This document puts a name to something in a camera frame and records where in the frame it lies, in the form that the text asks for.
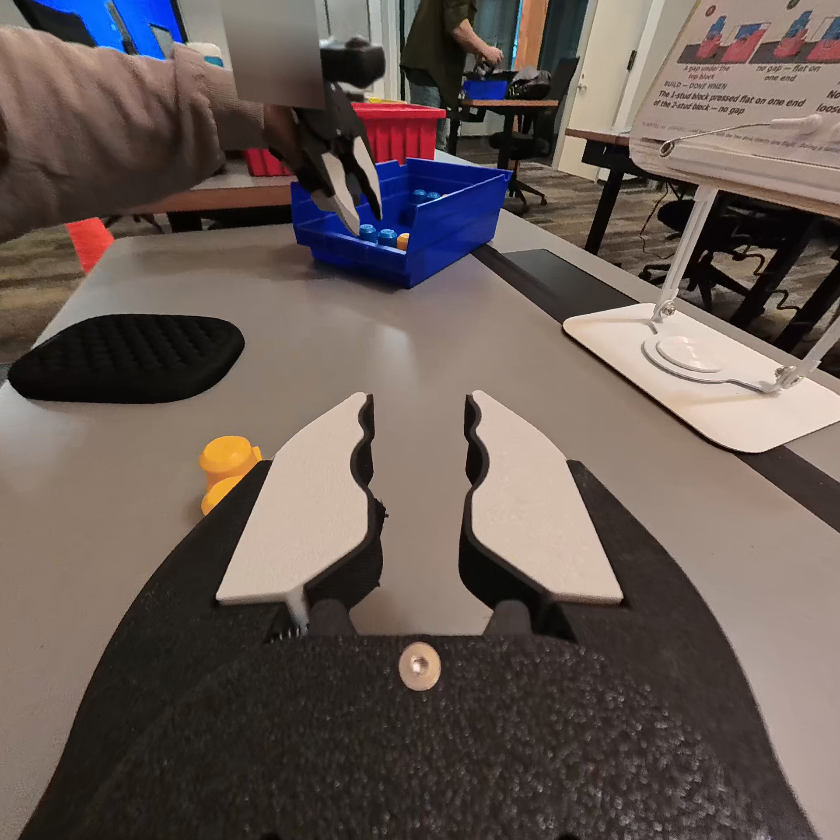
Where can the orange traffic cone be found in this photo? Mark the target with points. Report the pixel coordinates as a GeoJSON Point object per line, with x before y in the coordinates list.
{"type": "Point", "coordinates": [88, 239]}

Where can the blue storage bin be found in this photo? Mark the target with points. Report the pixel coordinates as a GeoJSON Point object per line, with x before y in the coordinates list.
{"type": "Point", "coordinates": [446, 229]}
{"type": "Point", "coordinates": [485, 88]}

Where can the black bag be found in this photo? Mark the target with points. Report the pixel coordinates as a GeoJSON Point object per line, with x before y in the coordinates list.
{"type": "Point", "coordinates": [531, 82]}

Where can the wood-top office desk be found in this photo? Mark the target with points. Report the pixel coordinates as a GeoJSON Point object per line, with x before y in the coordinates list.
{"type": "Point", "coordinates": [216, 190]}
{"type": "Point", "coordinates": [594, 136]}
{"type": "Point", "coordinates": [512, 103]}

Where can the black office chair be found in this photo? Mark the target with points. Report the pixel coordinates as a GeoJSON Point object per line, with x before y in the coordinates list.
{"type": "Point", "coordinates": [682, 213]}
{"type": "Point", "coordinates": [525, 141]}

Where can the pile of mega blocks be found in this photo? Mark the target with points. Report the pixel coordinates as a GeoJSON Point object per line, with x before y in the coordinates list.
{"type": "Point", "coordinates": [387, 235]}

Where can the white document stand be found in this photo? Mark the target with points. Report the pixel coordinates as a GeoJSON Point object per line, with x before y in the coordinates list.
{"type": "Point", "coordinates": [722, 407]}

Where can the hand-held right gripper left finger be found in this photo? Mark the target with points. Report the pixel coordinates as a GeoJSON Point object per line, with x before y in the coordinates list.
{"type": "Point", "coordinates": [308, 525]}

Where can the red storage bin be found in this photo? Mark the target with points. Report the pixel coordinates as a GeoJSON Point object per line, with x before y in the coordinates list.
{"type": "Point", "coordinates": [400, 128]}

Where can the yellow mega block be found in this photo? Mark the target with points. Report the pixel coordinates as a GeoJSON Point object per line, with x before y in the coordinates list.
{"type": "Point", "coordinates": [226, 456]}

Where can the person's left forearm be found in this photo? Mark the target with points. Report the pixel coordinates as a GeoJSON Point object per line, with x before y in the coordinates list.
{"type": "Point", "coordinates": [98, 131]}

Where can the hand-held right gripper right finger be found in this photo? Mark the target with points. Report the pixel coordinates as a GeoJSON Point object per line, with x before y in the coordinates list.
{"type": "Point", "coordinates": [538, 525]}

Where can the printed instruction sheet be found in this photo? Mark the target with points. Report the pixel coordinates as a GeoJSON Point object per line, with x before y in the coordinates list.
{"type": "Point", "coordinates": [735, 98]}

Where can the black mesh pad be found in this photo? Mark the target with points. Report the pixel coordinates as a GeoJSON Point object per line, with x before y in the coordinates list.
{"type": "Point", "coordinates": [124, 361]}

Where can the blue-screen monitor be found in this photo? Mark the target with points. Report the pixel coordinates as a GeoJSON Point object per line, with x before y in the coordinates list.
{"type": "Point", "coordinates": [138, 26]}

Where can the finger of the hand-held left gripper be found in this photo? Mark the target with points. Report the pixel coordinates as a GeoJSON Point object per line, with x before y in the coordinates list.
{"type": "Point", "coordinates": [336, 190]}
{"type": "Point", "coordinates": [366, 174]}

